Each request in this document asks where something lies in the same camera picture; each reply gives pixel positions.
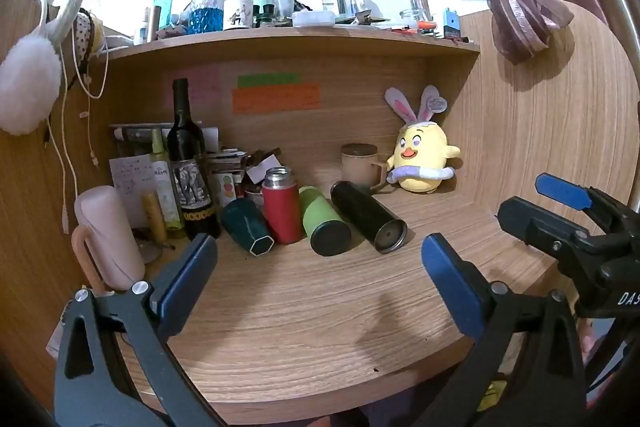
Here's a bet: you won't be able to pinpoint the polka dot headband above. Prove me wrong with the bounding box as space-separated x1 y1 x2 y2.
72 9 96 75

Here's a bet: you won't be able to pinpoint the clear glass jar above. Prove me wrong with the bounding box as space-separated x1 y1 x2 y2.
407 0 432 22

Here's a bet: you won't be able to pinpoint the wooden shelf board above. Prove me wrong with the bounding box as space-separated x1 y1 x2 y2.
100 24 481 64

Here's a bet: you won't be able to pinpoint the teal plastic bottle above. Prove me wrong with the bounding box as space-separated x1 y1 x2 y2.
152 0 174 38

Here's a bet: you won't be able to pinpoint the green sticky note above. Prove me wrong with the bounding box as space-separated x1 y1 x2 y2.
237 73 301 88

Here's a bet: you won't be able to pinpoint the orange sticky note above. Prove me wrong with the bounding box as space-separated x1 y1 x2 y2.
231 82 321 114

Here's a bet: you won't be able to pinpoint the brown mug with lid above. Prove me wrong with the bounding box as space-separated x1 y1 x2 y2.
341 143 389 194

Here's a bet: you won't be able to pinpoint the yellow plush chick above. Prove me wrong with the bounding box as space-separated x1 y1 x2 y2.
384 85 462 194

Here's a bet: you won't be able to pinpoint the white cable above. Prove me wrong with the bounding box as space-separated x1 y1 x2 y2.
44 44 111 235

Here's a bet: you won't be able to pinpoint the dark green hexagonal cup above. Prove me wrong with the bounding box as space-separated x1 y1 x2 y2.
220 197 275 256

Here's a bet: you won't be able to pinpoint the yellow tube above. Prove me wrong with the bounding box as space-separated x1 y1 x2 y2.
141 191 169 243

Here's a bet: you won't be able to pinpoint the pink sticky note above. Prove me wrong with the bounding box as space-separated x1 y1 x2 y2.
167 66 221 108

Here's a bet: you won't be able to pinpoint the red thermos cup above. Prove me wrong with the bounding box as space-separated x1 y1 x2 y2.
261 167 304 245

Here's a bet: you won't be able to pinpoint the light green cup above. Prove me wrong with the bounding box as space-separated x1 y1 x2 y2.
299 186 352 257

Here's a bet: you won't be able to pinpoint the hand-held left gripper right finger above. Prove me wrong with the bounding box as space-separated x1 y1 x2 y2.
421 233 587 427

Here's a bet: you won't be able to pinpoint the slim light green bottle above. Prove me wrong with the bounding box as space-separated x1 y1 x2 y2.
150 128 186 230

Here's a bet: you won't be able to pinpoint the blue pencil sharpener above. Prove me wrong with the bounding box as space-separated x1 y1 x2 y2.
442 8 461 38

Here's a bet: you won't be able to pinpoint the pink lying mug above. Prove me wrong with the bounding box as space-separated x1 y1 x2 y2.
71 186 146 295

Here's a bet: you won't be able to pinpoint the white flat case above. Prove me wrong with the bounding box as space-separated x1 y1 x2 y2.
292 10 335 28

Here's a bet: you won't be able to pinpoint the black thermos cup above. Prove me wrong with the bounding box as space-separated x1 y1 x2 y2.
330 180 408 255

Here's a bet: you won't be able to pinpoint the pile of small boxes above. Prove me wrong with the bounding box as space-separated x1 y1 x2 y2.
205 148 282 208

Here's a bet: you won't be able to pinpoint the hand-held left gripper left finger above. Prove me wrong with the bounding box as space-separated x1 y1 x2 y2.
52 233 228 427

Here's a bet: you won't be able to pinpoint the blue patterned glass bottle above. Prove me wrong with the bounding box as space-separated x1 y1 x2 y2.
187 0 224 34

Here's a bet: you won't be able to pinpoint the grey tube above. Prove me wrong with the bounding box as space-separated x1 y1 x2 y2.
110 123 172 144

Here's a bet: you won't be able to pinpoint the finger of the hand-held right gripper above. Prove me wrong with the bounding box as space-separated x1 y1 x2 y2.
534 173 640 233
497 196 612 260

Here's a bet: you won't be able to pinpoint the dark wine bottle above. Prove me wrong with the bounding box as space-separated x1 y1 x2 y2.
166 78 222 242

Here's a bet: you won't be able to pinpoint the white fluffy earmuffs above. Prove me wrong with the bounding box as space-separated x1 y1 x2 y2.
0 0 88 136

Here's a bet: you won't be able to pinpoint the white paper note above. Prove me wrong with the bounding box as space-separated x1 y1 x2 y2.
109 153 157 228

